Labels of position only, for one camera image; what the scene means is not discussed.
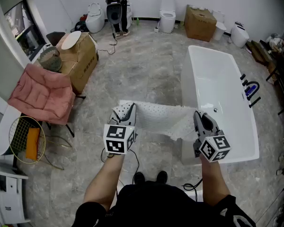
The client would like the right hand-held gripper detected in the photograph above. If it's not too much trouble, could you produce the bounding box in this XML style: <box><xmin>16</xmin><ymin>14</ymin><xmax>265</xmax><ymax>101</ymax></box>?
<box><xmin>193</xmin><ymin>110</ymin><xmax>231</xmax><ymax>163</ymax></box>

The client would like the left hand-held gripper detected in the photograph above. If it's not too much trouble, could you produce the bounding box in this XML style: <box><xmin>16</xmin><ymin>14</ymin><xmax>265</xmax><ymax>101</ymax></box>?
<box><xmin>103</xmin><ymin>102</ymin><xmax>138</xmax><ymax>155</ymax></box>

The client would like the white perforated bath mat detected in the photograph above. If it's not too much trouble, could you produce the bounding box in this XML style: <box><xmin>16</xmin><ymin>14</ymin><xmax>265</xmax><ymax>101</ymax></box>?
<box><xmin>112</xmin><ymin>100</ymin><xmax>199</xmax><ymax>141</ymax></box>

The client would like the person's left forearm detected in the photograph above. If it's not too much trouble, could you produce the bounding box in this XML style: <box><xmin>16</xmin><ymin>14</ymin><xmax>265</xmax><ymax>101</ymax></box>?
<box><xmin>82</xmin><ymin>154</ymin><xmax>126</xmax><ymax>210</ymax></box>

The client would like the person's right forearm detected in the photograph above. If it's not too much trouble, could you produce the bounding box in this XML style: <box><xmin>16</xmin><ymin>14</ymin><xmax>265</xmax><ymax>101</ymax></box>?
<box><xmin>200</xmin><ymin>154</ymin><xmax>231</xmax><ymax>207</ymax></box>

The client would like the white rectangular bathtub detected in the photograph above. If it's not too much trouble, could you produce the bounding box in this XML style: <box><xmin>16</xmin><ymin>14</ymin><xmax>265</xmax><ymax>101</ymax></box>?
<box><xmin>180</xmin><ymin>45</ymin><xmax>260</xmax><ymax>165</ymax></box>

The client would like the black bathtub faucet set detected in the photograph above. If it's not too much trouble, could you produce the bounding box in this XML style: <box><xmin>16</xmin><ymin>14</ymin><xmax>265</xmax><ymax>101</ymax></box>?
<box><xmin>240</xmin><ymin>73</ymin><xmax>262</xmax><ymax>108</ymax></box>

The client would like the person's left black shoe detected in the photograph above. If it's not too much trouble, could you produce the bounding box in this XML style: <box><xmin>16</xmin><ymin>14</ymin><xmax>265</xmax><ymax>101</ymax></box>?
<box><xmin>133</xmin><ymin>171</ymin><xmax>145</xmax><ymax>185</ymax></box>

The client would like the person's black shoe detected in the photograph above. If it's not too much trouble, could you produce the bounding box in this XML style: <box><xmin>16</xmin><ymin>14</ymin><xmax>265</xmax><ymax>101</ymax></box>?
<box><xmin>156</xmin><ymin>171</ymin><xmax>169</xmax><ymax>184</ymax></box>
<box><xmin>133</xmin><ymin>171</ymin><xmax>145</xmax><ymax>185</ymax></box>

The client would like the person's right black shoe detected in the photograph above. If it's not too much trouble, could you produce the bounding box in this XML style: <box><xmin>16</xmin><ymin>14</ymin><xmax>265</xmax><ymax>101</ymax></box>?
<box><xmin>156</xmin><ymin>171</ymin><xmax>169</xmax><ymax>184</ymax></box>

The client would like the printed brown cardboard box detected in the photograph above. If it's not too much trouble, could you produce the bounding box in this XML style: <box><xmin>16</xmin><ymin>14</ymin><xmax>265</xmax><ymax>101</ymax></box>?
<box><xmin>55</xmin><ymin>32</ymin><xmax>99</xmax><ymax>96</ymax></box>

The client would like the pink cushioned chair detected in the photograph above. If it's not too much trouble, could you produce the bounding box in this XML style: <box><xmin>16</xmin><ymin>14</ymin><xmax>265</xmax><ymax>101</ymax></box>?
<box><xmin>7</xmin><ymin>63</ymin><xmax>76</xmax><ymax>138</ymax></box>

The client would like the wooden platform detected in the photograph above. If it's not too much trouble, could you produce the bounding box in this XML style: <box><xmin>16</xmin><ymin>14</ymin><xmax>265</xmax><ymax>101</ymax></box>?
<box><xmin>246</xmin><ymin>40</ymin><xmax>275</xmax><ymax>67</ymax></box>

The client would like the orange fabric pouch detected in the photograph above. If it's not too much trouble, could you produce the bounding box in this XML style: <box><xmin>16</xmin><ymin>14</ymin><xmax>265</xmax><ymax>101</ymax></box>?
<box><xmin>25</xmin><ymin>127</ymin><xmax>41</xmax><ymax>161</ymax></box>

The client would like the person's black clothing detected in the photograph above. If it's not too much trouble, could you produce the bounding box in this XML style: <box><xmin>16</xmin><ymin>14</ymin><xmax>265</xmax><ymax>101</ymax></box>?
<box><xmin>72</xmin><ymin>183</ymin><xmax>256</xmax><ymax>227</ymax></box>

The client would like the white waste bin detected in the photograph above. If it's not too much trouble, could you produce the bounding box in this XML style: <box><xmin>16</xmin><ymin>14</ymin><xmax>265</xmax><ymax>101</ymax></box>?
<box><xmin>212</xmin><ymin>21</ymin><xmax>227</xmax><ymax>41</ymax></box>

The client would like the woven grey basket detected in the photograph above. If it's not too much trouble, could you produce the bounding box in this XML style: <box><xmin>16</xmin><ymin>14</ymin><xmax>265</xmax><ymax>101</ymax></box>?
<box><xmin>37</xmin><ymin>45</ymin><xmax>63</xmax><ymax>73</ymax></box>

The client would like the white oval lid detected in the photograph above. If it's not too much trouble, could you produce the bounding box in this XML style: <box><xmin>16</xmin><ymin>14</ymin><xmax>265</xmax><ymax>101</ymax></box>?
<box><xmin>61</xmin><ymin>30</ymin><xmax>82</xmax><ymax>51</ymax></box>

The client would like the white smart toilet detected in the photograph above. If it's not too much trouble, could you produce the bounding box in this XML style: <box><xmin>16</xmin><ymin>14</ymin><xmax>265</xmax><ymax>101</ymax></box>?
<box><xmin>231</xmin><ymin>21</ymin><xmax>250</xmax><ymax>48</ymax></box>

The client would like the plain brown cardboard box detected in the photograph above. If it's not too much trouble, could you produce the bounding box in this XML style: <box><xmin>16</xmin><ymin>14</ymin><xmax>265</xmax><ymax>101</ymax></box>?
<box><xmin>184</xmin><ymin>5</ymin><xmax>218</xmax><ymax>43</ymax></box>

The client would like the white egg-shaped toilet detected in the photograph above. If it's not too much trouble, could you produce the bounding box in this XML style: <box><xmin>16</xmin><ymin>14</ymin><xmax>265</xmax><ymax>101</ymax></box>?
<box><xmin>85</xmin><ymin>2</ymin><xmax>106</xmax><ymax>34</ymax></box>

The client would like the dark stool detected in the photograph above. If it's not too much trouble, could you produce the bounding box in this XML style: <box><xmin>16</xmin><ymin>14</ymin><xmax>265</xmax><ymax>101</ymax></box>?
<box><xmin>46</xmin><ymin>31</ymin><xmax>66</xmax><ymax>46</ymax></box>

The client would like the white square bin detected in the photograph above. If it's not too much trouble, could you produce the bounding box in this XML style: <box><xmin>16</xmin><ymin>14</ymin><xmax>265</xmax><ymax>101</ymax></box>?
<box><xmin>212</xmin><ymin>10</ymin><xmax>226</xmax><ymax>23</ymax></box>

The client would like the white open-lid toilet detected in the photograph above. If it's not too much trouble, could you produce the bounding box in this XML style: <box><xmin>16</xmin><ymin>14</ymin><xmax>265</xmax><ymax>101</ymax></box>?
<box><xmin>159</xmin><ymin>0</ymin><xmax>177</xmax><ymax>34</ymax></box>

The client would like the white oval basin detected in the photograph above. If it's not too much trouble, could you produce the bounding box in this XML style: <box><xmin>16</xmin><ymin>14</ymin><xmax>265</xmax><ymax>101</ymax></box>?
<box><xmin>0</xmin><ymin>105</ymin><xmax>23</xmax><ymax>156</ymax></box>

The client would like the dark framed window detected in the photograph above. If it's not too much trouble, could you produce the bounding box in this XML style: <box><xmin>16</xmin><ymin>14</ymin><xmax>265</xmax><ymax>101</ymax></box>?
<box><xmin>3</xmin><ymin>0</ymin><xmax>48</xmax><ymax>61</ymax></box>

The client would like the white drawer cabinet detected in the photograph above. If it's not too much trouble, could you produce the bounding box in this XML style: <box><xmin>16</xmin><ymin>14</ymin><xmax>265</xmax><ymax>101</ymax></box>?
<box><xmin>0</xmin><ymin>161</ymin><xmax>31</xmax><ymax>225</ymax></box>

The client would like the left hand-held gripper cable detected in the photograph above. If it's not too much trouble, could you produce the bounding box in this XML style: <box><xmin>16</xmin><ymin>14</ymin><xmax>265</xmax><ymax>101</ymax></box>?
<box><xmin>100</xmin><ymin>148</ymin><xmax>140</xmax><ymax>186</ymax></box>

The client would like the hand-held gripper cable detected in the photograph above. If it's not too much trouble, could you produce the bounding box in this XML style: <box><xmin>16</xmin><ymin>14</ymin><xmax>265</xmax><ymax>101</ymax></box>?
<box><xmin>100</xmin><ymin>148</ymin><xmax>140</xmax><ymax>186</ymax></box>
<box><xmin>183</xmin><ymin>177</ymin><xmax>204</xmax><ymax>202</ymax></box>

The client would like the right hand-held gripper cable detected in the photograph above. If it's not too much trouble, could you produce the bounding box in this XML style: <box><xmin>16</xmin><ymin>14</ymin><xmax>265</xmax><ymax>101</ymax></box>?
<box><xmin>183</xmin><ymin>177</ymin><xmax>204</xmax><ymax>202</ymax></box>

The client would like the black charger with thin cable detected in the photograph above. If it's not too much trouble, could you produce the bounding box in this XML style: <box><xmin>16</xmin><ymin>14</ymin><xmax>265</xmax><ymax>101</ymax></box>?
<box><xmin>97</xmin><ymin>24</ymin><xmax>118</xmax><ymax>55</ymax></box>

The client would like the dark hose pile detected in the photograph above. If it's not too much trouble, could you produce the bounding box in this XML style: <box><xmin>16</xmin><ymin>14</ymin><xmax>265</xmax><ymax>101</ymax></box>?
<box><xmin>74</xmin><ymin>20</ymin><xmax>88</xmax><ymax>32</ymax></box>

